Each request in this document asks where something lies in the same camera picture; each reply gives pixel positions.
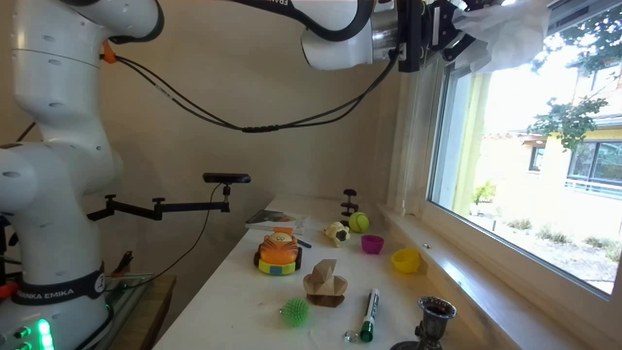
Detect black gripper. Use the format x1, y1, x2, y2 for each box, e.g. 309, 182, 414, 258
423, 0, 474, 62

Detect white paper napkin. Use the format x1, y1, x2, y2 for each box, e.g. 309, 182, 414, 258
453, 0, 548, 71

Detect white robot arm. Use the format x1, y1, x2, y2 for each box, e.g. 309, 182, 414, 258
0, 0, 453, 350

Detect window blinds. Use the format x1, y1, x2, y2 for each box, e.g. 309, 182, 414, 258
548, 0, 620, 34

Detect yellow tennis ball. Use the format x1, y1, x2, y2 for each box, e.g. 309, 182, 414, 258
348, 211, 371, 233

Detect magenta plastic cup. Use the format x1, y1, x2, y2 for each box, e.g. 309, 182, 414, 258
361, 235, 383, 254

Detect yellow plush toy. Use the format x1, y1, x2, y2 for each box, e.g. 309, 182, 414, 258
324, 221, 350, 246

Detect yellow plastic cup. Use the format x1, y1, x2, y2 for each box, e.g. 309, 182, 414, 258
390, 248, 421, 273

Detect wooden block toy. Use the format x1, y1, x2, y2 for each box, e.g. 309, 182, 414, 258
303, 258, 348, 307

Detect green white marker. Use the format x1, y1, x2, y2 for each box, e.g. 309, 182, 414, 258
357, 289, 379, 342

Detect green fuzzy ball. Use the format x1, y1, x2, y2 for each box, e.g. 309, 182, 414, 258
280, 297, 309, 328

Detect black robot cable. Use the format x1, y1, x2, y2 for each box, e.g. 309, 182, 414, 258
112, 54, 400, 133

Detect black clamp mount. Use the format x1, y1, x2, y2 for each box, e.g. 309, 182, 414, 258
340, 188, 359, 217

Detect black stereo camera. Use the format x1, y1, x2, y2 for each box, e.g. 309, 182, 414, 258
202, 172, 250, 184

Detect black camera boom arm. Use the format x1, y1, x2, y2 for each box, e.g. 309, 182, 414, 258
87, 194, 229, 221

